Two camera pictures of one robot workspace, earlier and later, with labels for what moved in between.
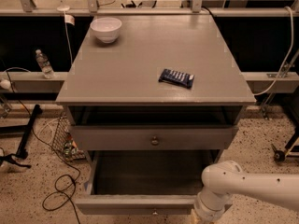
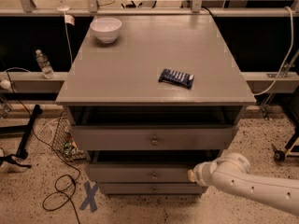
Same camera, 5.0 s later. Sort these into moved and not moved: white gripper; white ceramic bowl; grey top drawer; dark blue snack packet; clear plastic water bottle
Moved: white gripper
Not moved: white ceramic bowl; dark blue snack packet; grey top drawer; clear plastic water bottle
